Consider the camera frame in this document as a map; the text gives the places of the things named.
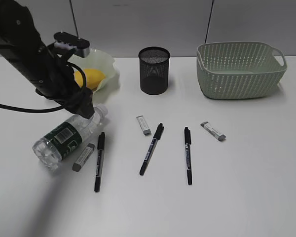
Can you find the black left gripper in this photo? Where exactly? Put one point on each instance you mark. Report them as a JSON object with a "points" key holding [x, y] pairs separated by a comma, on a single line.
{"points": [[79, 103]]}

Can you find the black marker pen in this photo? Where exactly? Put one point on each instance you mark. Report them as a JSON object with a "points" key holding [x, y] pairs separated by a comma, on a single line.
{"points": [[152, 146], [100, 159], [188, 155]]}

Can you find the yellow mango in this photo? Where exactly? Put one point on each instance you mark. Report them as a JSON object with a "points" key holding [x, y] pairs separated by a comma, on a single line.
{"points": [[93, 78]]}

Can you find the clear water bottle green label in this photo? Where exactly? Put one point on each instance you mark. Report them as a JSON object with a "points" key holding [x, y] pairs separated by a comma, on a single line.
{"points": [[60, 142]]}

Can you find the grey white eraser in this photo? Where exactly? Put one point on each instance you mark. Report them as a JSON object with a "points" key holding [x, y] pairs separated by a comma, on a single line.
{"points": [[213, 131], [143, 125], [83, 158]]}

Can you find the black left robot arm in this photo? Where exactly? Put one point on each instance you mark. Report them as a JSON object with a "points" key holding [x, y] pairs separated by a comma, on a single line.
{"points": [[46, 67]]}

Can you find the pale green wavy plate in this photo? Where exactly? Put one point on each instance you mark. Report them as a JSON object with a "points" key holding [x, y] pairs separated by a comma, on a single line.
{"points": [[98, 60]]}

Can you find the black mesh pen holder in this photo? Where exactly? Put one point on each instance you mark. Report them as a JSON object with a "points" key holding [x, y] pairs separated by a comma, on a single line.
{"points": [[154, 70]]}

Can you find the pale green woven basket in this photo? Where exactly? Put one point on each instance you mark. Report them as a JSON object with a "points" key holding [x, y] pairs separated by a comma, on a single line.
{"points": [[239, 70]]}

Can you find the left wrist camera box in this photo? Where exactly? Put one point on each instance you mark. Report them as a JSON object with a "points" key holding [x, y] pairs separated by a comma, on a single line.
{"points": [[68, 42]]}

